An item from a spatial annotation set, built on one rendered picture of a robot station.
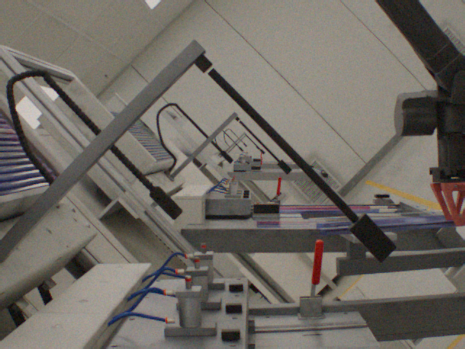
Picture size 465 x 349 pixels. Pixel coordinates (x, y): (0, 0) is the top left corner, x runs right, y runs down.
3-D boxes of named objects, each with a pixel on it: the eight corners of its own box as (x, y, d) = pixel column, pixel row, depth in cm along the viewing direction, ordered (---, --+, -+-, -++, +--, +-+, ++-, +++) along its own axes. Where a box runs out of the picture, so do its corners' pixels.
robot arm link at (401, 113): (474, 71, 104) (455, 60, 112) (408, 70, 103) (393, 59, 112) (469, 142, 108) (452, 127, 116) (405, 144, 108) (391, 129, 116)
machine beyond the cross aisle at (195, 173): (372, 223, 604) (220, 67, 600) (389, 235, 522) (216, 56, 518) (261, 329, 611) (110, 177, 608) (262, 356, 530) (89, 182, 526)
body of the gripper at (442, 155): (446, 178, 107) (444, 131, 106) (428, 177, 117) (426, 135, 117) (482, 177, 107) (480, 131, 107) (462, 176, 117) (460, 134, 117)
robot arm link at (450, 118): (471, 97, 109) (459, 100, 115) (434, 97, 109) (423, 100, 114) (474, 138, 109) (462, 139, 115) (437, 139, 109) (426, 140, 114)
